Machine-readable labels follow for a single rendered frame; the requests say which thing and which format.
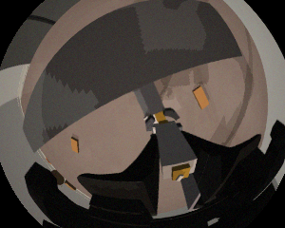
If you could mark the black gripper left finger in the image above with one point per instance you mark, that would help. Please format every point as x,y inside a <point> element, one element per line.
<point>140,180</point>

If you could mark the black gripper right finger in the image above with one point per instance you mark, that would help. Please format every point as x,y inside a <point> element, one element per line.
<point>215,162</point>

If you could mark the brown flat rectangular block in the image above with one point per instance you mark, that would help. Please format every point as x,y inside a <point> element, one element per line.
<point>200,97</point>

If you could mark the orange rectangular block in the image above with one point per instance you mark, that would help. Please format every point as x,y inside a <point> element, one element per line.
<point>74,145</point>

